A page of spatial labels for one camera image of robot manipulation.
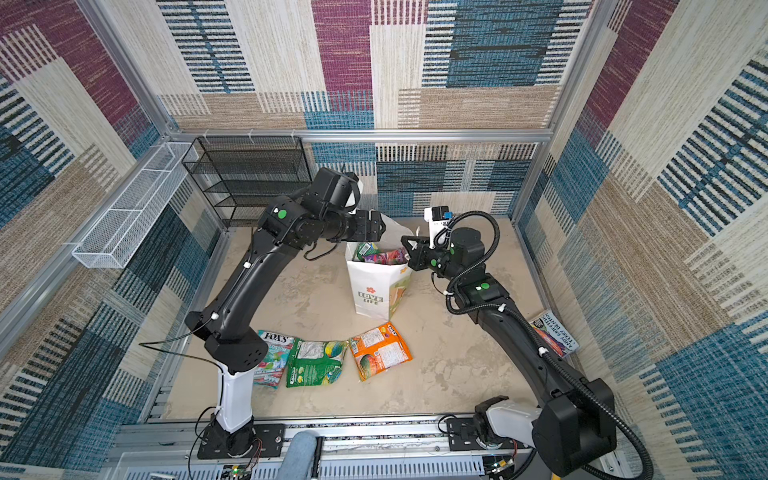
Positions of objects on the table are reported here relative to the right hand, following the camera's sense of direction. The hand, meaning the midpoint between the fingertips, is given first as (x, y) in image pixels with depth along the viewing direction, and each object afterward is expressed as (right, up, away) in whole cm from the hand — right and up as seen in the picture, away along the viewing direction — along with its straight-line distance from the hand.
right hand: (402, 243), depth 74 cm
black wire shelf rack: (-56, +26, +34) cm, 70 cm away
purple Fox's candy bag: (-2, -3, +13) cm, 14 cm away
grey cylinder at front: (-24, -49, -5) cm, 55 cm away
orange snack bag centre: (-6, -30, +11) cm, 32 cm away
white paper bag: (-6, -11, +7) cm, 14 cm away
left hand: (-6, +4, -4) cm, 9 cm away
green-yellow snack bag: (-10, -1, +13) cm, 16 cm away
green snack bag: (-24, -33, +9) cm, 41 cm away
